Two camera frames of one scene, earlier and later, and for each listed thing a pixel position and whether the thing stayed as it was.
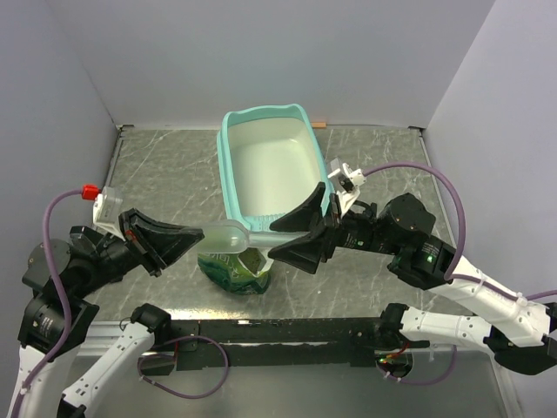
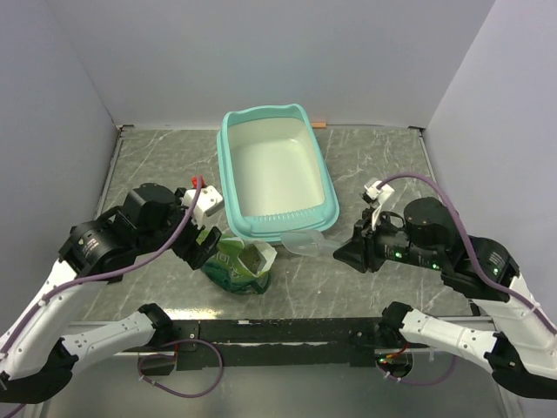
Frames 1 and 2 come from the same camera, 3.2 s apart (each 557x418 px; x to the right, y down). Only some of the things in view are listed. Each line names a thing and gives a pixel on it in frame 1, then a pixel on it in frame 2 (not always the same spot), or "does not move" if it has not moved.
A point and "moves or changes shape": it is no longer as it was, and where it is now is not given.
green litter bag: x=244 y=272 does not move
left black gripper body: x=114 y=256 -> x=177 y=215
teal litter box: x=269 y=162 does not move
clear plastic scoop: x=233 y=237 moves or changes shape
